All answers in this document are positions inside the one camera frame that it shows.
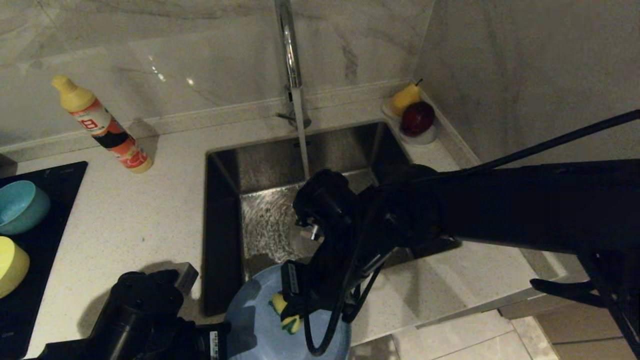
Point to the black glass cooktop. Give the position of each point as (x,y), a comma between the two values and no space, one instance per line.
(50,240)

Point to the small white dish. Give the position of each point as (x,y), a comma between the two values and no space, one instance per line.
(425,140)

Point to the orange label dish soap bottle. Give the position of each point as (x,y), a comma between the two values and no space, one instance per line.
(107,130)

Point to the teal bowl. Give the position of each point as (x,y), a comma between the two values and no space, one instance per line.
(20,207)

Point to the running water stream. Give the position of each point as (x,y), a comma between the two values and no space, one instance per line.
(300,135)

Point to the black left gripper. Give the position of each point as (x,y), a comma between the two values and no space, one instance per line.
(205,342)

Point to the grey blue plate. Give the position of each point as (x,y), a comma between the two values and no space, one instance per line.
(255,340)

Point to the yellow bowl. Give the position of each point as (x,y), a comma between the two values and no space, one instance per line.
(12,267)

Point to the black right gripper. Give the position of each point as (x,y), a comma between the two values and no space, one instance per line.
(325,280)

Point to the yellow green sponge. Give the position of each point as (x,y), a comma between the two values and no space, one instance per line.
(280,305)

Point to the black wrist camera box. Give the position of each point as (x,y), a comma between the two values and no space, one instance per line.
(187,277)
(314,231)

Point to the dark red apple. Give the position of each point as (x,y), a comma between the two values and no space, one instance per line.
(416,120)

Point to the yellow pear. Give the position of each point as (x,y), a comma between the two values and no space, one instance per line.
(404,100)

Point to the stainless steel sink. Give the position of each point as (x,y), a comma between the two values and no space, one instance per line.
(270,160)

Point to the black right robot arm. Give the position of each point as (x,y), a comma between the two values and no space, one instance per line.
(500,205)

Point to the chrome faucet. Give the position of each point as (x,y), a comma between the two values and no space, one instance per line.
(290,50)

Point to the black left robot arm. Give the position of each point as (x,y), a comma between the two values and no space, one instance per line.
(135,310)

